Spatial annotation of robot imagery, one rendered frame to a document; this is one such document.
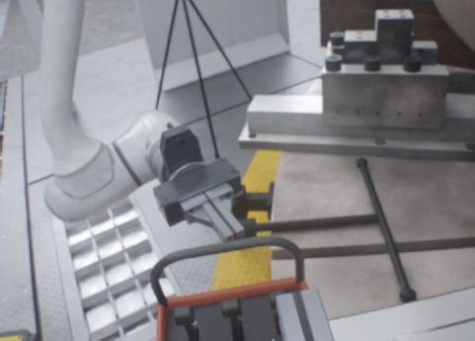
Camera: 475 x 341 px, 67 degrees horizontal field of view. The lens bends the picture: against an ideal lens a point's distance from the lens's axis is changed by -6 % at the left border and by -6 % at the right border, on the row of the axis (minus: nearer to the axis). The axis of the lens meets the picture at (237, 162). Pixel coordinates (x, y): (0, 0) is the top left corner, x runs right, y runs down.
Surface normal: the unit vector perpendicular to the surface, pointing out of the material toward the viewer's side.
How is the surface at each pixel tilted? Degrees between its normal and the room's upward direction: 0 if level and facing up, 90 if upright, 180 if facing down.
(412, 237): 0
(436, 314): 0
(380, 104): 90
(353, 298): 0
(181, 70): 37
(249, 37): 90
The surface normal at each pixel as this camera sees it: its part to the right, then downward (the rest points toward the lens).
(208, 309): -0.13, -0.81
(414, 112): -0.27, 0.58
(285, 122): -0.30, 0.30
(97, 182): 0.44, 0.28
